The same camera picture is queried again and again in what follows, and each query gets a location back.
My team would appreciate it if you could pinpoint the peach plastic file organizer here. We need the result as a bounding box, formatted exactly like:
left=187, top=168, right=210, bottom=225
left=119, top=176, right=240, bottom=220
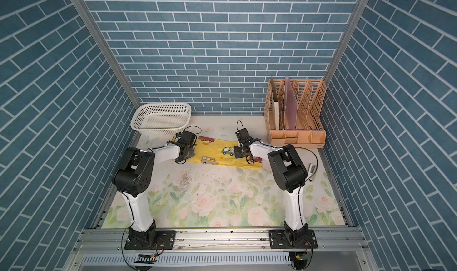
left=264, top=77, right=327, bottom=148

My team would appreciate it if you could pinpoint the yellow cartoon pillowcase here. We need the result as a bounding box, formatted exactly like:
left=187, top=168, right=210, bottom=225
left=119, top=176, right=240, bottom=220
left=186, top=135, right=263, bottom=170

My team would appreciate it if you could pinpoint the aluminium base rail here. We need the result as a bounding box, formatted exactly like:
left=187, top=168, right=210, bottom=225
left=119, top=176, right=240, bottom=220
left=74, top=226, right=369, bottom=254

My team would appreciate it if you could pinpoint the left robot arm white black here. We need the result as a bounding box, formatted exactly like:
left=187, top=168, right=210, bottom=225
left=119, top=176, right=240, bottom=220
left=113, top=131, right=197, bottom=235

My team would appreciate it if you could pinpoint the small silver stapler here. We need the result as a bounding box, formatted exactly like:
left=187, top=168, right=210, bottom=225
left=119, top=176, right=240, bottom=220
left=307, top=164, right=318, bottom=180

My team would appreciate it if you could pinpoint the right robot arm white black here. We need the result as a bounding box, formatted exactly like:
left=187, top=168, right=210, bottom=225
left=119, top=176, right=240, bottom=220
left=234, top=128, right=308, bottom=239

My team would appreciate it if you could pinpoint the pink file folder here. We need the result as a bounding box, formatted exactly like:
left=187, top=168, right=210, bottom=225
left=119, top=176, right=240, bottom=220
left=284, top=76, right=298, bottom=130

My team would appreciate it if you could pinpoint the white plastic mesh basket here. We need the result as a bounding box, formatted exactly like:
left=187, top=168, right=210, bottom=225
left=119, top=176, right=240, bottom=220
left=130, top=103, right=192, bottom=136

